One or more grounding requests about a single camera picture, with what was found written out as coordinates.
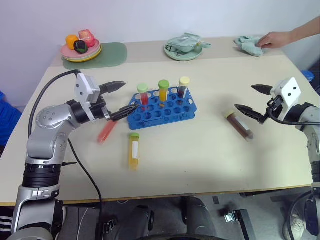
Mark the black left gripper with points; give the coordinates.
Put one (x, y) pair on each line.
(99, 110)

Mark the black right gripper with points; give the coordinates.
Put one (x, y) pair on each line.
(275, 103)

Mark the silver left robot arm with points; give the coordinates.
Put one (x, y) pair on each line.
(46, 140)

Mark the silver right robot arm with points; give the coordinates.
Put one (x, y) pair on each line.
(311, 130)

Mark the person's bare forearm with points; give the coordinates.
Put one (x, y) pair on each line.
(307, 28)

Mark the red tube with green cap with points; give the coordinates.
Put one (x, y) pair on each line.
(144, 96)

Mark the brown tube with yellow cap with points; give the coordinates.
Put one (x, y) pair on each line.
(240, 126)

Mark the orange tube with green cap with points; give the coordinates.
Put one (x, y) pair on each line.
(163, 93)

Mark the blue plastic test tube rack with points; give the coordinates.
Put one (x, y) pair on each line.
(162, 113)

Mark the yellow tube with green cap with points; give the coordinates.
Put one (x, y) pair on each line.
(133, 152)

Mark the dark tube with yellow cap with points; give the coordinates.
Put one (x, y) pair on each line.
(183, 90)

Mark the person's bare hand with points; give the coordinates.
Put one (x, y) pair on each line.
(275, 40)

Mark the green placemat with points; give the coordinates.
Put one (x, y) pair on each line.
(112, 56)

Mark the light green plate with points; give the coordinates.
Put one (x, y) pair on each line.
(80, 60)

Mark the blue plastic object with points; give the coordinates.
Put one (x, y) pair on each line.
(308, 75)

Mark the black and green toy food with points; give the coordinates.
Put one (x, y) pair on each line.
(80, 46)

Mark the pink plate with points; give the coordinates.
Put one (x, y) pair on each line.
(68, 52)

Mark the pink toy food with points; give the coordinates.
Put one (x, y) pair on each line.
(87, 37)

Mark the orange toy food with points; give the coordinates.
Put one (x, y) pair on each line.
(71, 41)

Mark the pale green patterned plate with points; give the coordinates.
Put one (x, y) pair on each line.
(182, 57)

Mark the blue plastic crate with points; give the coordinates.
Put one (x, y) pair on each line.
(7, 120)

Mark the dark rounded shape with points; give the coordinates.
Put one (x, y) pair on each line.
(137, 222)
(200, 217)

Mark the white shoe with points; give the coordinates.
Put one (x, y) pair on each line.
(296, 226)

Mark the black white striped fabric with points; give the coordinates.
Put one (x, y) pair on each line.
(5, 220)

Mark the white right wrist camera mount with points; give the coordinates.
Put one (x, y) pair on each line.
(287, 96)

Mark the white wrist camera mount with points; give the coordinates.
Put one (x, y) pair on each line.
(83, 87)
(287, 96)

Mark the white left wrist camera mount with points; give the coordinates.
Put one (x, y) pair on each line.
(83, 87)

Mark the black metal frame bracket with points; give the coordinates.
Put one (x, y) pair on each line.
(240, 220)

